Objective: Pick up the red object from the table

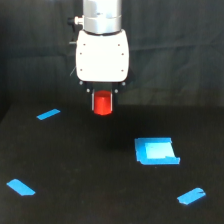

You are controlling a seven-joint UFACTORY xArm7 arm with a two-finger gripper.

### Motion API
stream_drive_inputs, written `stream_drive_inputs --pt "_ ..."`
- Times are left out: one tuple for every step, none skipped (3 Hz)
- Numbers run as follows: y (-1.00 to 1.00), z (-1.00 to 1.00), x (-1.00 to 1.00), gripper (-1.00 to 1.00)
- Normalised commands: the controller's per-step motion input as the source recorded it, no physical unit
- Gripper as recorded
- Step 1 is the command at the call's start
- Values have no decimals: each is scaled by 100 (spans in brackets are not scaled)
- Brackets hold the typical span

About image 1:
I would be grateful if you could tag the red hexagonal block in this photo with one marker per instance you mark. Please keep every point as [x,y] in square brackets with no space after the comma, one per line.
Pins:
[102,103]

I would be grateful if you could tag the blue tape strip bottom left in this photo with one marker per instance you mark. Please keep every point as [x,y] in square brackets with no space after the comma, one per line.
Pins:
[20,188]

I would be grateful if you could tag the blue tape strip top left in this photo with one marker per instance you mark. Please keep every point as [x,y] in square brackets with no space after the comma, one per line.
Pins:
[48,114]

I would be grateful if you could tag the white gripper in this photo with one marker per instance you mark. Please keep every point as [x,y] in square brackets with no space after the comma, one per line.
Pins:
[102,63]

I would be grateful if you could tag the blue tape strip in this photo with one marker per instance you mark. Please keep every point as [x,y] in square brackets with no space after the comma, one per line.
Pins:
[191,196]
[48,114]
[20,188]

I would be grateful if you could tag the blue tape strip bottom right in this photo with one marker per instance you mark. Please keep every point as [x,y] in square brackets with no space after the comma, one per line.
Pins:
[191,196]

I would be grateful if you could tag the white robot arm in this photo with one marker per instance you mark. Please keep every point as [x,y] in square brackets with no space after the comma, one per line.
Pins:
[100,17]

